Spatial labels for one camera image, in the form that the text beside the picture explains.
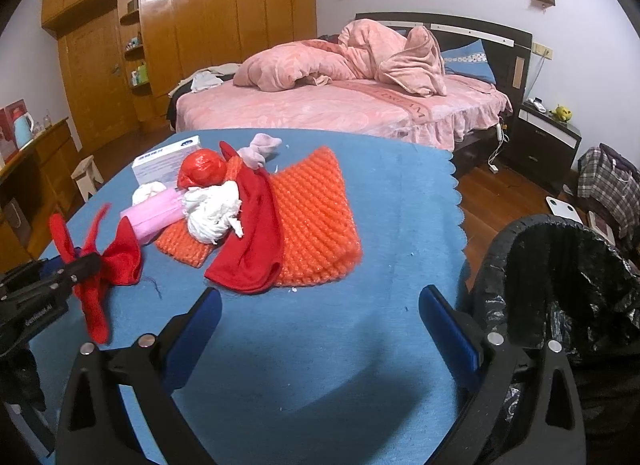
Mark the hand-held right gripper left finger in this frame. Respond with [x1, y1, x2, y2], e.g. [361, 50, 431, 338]
[56, 287, 223, 465]

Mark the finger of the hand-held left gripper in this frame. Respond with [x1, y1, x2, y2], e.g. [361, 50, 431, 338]
[35, 257, 65, 277]
[54, 252, 103, 291]

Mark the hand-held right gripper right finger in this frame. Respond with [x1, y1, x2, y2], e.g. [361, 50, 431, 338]
[418, 285, 587, 465]

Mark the red felt scrap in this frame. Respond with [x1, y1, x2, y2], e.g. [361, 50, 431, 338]
[48, 204, 144, 345]

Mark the red cloth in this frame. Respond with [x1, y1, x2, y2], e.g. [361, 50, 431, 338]
[204, 141, 285, 295]

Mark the small white tissue wad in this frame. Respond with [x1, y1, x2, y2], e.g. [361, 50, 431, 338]
[132, 181, 168, 206]

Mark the large white tissue ball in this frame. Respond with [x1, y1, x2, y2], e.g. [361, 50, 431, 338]
[182, 180, 245, 246]

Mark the trash bin with black bag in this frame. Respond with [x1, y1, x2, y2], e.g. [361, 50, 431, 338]
[460, 215, 640, 465]

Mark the red plastic bag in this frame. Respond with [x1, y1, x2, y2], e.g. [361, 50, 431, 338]
[178, 148, 228, 189]

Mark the orange knitted cloth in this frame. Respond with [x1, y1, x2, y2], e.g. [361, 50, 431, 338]
[154, 146, 363, 288]

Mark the white wooden stool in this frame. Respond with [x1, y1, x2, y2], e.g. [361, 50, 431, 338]
[71, 156, 104, 203]

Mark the wooden dresser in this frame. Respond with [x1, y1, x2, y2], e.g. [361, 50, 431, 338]
[0, 117, 83, 276]

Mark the white cardboard box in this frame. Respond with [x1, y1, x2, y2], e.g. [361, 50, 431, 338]
[131, 135, 203, 186]

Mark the red box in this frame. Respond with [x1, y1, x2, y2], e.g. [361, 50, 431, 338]
[0, 100, 28, 166]

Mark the light blue thermos kettle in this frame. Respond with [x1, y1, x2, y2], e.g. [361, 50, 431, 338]
[12, 106, 35, 150]

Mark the white bathroom scale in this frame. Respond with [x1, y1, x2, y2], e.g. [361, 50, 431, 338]
[545, 196, 586, 226]

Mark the dark cloth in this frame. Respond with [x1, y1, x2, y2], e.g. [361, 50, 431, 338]
[166, 90, 181, 130]

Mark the pink knotted cloth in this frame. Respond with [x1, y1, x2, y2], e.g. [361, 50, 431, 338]
[235, 132, 283, 170]

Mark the dark nightstand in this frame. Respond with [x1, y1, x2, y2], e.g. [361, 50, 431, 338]
[502, 102, 582, 190]

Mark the plaid bag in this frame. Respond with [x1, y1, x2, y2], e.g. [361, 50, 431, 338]
[577, 143, 640, 241]

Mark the white garment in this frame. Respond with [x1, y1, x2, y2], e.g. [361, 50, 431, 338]
[192, 72, 223, 92]

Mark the pink bedsheet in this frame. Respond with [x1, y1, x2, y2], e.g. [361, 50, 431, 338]
[175, 70, 513, 153]

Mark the blue pillow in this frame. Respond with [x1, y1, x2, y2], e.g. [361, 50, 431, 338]
[440, 38, 497, 86]

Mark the pink duvet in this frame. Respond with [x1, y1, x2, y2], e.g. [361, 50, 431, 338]
[234, 19, 447, 97]

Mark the wooden wardrobe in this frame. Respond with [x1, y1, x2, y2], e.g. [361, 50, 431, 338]
[41, 0, 318, 156]

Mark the bed with dark headboard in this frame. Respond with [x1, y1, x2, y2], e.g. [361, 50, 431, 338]
[167, 12, 533, 176]

